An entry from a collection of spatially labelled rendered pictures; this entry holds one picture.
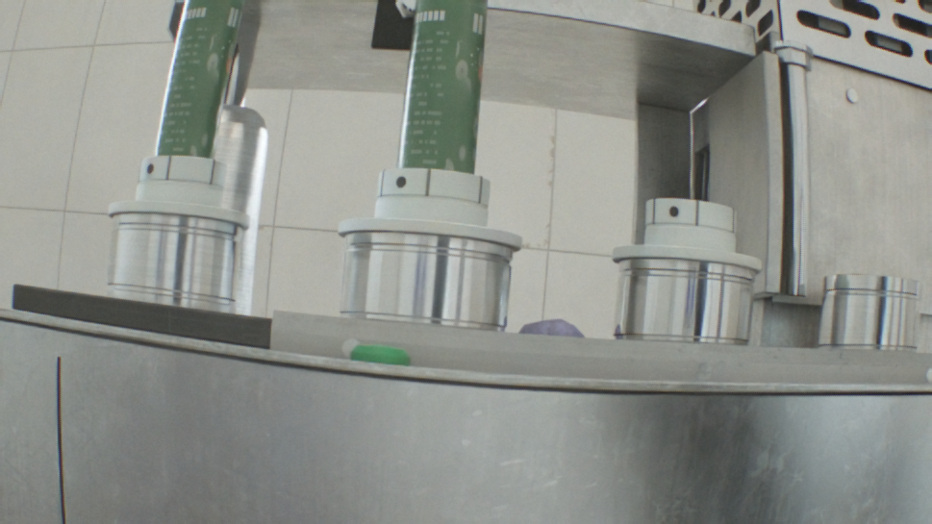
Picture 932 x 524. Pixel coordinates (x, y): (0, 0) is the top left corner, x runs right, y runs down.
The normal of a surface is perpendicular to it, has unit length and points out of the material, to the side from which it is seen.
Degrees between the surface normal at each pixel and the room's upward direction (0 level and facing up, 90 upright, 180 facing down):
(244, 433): 90
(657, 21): 90
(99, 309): 90
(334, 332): 45
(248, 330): 90
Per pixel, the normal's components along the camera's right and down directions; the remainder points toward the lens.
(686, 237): -0.25, -0.09
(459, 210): 0.51, -0.02
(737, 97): -0.99, -0.09
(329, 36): -0.08, 0.99
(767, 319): 0.05, -0.07
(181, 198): 0.26, -0.05
